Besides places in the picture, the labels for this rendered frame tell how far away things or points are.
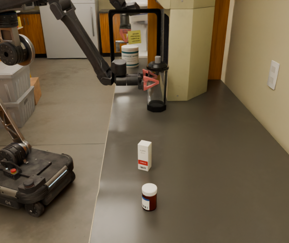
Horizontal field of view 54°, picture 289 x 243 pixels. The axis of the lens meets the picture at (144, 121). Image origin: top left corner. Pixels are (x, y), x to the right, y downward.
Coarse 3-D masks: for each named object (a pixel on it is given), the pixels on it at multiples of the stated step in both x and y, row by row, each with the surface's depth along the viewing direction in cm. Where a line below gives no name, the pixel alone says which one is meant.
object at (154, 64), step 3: (156, 57) 133; (159, 57) 133; (156, 60) 134; (159, 60) 134; (150, 63) 134; (153, 63) 134; (156, 63) 134; (159, 63) 134; (162, 63) 134; (165, 63) 135; (150, 66) 134; (153, 66) 132; (156, 66) 132; (159, 66) 132; (162, 66) 132; (165, 66) 134
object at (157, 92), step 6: (168, 66) 135; (150, 72) 135; (156, 72) 133; (162, 72) 133; (156, 78) 134; (162, 78) 135; (150, 84) 137; (162, 84) 136; (150, 90) 138; (156, 90) 137; (162, 90) 138; (150, 96) 140; (156, 96) 138; (162, 96) 139; (150, 102) 141; (156, 102) 140; (162, 102) 141
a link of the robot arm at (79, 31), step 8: (56, 8) 121; (72, 8) 127; (56, 16) 123; (64, 16) 124; (72, 16) 126; (72, 24) 126; (80, 24) 129; (72, 32) 129; (80, 32) 128; (80, 40) 130; (88, 40) 131; (88, 48) 131; (96, 48) 135; (88, 56) 134; (96, 56) 133; (96, 64) 135; (104, 64) 136; (96, 72) 137; (104, 72) 135
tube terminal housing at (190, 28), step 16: (176, 0) 133; (192, 0) 134; (208, 0) 142; (176, 16) 136; (192, 16) 137; (208, 16) 147; (176, 32) 140; (192, 32) 140; (208, 32) 151; (176, 48) 143; (192, 48) 144; (208, 48) 156; (176, 64) 147; (192, 64) 149; (208, 64) 161; (176, 80) 150; (192, 80) 153; (176, 96) 154; (192, 96) 158
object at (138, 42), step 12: (120, 24) 163; (132, 24) 164; (144, 24) 166; (156, 24) 167; (120, 36) 166; (132, 36) 167; (144, 36) 169; (156, 36) 170; (120, 48) 169; (132, 48) 170; (144, 48) 172; (156, 48) 173; (132, 60) 174; (144, 60) 175; (132, 72) 177
